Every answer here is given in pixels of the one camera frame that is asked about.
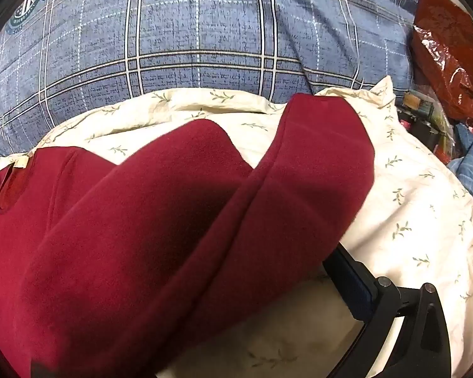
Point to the blue plaid quilt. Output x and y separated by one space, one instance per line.
181 27

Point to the dark red fleece garment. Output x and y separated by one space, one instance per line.
142 224

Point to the red plastic bag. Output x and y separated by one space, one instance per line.
445 39

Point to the black box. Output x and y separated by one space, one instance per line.
421 130

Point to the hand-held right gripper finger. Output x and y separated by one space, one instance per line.
358 286

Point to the cream floral bed sheet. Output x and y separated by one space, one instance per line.
418 204

